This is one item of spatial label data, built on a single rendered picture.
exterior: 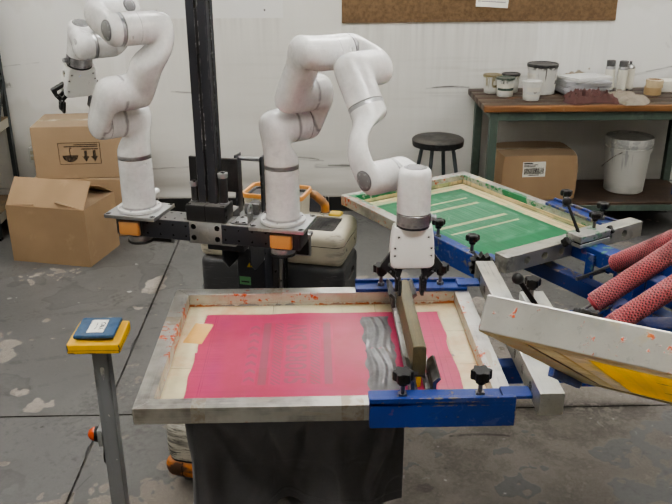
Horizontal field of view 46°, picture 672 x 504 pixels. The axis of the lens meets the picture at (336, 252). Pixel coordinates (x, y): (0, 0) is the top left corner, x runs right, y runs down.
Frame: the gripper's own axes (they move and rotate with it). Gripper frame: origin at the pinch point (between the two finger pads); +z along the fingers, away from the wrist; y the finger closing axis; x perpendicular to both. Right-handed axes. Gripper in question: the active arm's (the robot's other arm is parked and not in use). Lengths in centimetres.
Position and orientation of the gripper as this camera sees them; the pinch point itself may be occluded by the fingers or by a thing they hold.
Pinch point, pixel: (410, 286)
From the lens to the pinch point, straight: 186.9
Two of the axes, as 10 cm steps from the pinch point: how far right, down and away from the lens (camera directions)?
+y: -10.0, 0.2, -0.5
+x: 0.5, 3.7, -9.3
